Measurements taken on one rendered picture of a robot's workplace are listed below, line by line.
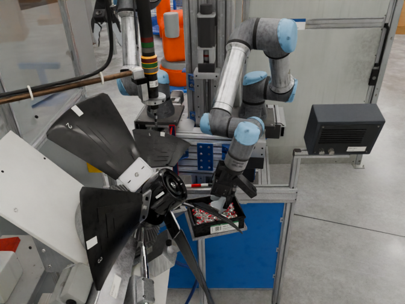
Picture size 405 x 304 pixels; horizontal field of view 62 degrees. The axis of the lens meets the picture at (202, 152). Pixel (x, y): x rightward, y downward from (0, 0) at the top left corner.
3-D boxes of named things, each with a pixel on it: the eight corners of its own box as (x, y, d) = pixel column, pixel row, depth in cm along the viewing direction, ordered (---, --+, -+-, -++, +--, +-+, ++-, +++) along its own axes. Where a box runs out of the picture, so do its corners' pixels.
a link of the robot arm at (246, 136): (264, 126, 109) (258, 136, 102) (252, 154, 115) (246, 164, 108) (242, 116, 111) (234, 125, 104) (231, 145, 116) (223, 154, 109)
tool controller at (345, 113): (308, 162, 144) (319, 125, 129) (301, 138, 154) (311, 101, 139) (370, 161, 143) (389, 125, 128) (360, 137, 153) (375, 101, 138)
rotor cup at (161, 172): (161, 235, 102) (193, 214, 98) (123, 213, 95) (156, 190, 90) (161, 199, 113) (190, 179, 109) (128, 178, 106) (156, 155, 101)
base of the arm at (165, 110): (150, 106, 192) (149, 90, 187) (177, 107, 190) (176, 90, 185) (143, 118, 180) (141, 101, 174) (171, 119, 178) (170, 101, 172)
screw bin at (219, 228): (193, 238, 137) (193, 225, 133) (186, 211, 151) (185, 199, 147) (245, 229, 141) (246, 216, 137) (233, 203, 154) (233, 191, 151)
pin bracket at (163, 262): (142, 266, 111) (161, 254, 108) (146, 254, 116) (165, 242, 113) (155, 277, 113) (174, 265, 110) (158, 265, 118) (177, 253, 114)
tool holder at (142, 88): (141, 109, 91) (136, 73, 85) (130, 101, 96) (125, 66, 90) (170, 101, 95) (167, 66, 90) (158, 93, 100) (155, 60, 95)
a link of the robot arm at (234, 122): (236, 112, 123) (226, 122, 114) (267, 116, 119) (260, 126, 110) (235, 132, 126) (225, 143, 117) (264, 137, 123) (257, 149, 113)
